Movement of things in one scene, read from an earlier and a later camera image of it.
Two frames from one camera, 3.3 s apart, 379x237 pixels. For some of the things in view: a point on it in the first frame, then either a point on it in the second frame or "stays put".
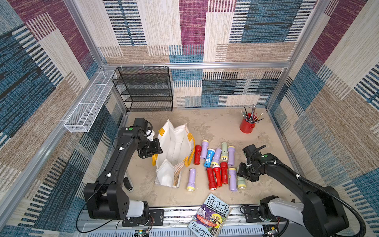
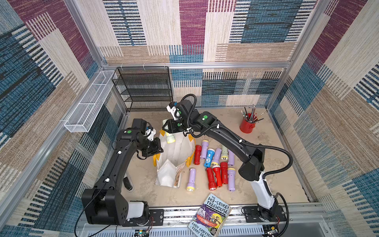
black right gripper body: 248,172 to 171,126
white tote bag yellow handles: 176,147 stays put
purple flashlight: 231,155 stays put
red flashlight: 224,168 stays put
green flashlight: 241,182 to 170,138
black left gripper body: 151,148 stays put
